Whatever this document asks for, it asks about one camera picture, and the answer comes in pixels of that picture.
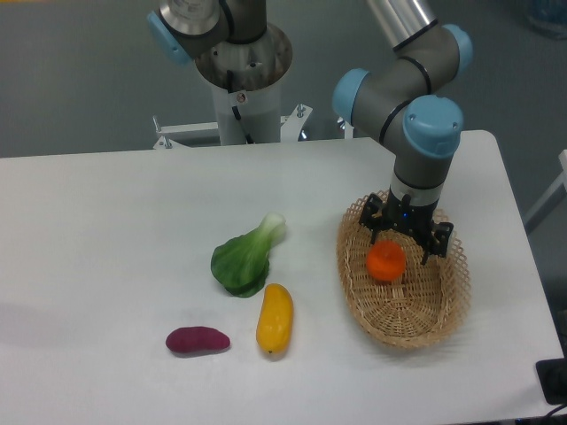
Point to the white frame at right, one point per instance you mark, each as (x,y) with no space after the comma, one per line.
(551,197)

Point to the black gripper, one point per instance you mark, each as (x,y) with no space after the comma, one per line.
(399,214)

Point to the purple sweet potato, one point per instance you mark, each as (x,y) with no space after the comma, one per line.
(190,340)

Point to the green bok choy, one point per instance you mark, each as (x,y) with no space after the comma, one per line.
(241,265)

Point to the yellow mango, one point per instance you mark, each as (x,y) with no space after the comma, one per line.
(274,328)

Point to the white metal base frame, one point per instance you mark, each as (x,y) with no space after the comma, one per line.
(236,129)

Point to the woven wicker basket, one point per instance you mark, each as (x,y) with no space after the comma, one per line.
(426,305)

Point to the black device at table edge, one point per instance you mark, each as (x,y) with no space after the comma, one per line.
(552,377)

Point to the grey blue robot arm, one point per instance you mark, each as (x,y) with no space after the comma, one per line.
(399,109)

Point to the orange fruit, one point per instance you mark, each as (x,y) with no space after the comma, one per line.
(386,261)

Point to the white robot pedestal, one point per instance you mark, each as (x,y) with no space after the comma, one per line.
(248,77)

